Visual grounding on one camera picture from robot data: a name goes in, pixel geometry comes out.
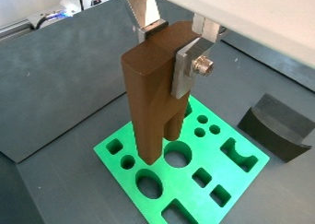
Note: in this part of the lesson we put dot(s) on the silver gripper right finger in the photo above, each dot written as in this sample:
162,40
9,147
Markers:
192,61

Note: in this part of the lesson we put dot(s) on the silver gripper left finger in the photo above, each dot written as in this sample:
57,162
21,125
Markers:
146,18

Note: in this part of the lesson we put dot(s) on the brown square-circle peg object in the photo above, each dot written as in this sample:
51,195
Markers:
156,111

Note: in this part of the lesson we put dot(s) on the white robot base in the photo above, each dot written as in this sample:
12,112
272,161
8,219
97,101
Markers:
64,10

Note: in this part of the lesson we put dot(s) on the large grey foam mat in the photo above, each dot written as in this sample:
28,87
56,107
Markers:
59,74

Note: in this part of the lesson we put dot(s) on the dark grey curved block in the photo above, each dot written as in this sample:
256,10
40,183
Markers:
278,127

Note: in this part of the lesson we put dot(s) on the green shape-sorting board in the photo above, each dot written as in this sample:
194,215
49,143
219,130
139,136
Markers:
202,188

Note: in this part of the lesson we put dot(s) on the aluminium frame rail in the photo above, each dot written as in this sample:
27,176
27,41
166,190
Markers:
16,29

